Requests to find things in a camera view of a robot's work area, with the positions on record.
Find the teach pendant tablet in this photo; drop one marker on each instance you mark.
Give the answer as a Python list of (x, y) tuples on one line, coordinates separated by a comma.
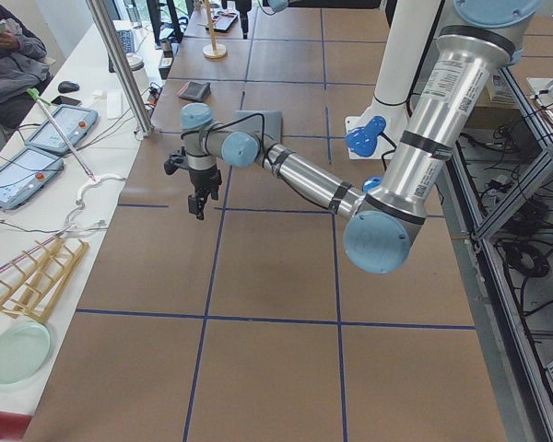
[(25, 174), (75, 122)]

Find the wooden mug tree stand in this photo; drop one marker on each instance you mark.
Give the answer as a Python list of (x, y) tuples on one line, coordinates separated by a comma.
[(214, 50)]

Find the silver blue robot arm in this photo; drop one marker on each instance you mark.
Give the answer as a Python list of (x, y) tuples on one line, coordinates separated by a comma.
[(275, 6), (384, 221)]

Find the grey laptop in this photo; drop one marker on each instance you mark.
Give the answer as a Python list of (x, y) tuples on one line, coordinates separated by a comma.
[(268, 122)]

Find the upper teach pendant tablet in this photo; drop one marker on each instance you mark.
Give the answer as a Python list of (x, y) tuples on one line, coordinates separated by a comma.
[(75, 122)]

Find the black label box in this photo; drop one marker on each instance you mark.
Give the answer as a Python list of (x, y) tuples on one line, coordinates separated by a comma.
[(165, 64)]

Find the pale green plate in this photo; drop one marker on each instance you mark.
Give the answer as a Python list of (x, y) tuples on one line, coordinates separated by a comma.
[(23, 350)]

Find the aluminium frame post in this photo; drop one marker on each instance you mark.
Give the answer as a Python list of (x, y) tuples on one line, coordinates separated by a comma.
[(121, 66)]

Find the lower teach pendant tablet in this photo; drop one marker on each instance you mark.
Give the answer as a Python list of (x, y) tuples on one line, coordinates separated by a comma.
[(25, 174)]

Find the wooden dish rack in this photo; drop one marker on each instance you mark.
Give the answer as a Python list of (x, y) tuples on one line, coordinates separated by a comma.
[(32, 284)]

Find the black computer mouse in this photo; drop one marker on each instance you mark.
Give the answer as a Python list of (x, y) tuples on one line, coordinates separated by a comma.
[(68, 87)]

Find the seated person in grey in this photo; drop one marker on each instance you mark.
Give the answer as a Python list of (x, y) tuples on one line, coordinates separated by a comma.
[(21, 68)]

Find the grey pink folded cloth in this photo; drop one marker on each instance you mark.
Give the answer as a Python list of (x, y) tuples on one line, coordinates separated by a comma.
[(195, 91)]

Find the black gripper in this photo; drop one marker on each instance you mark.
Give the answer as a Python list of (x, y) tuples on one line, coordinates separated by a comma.
[(204, 180), (243, 6)]

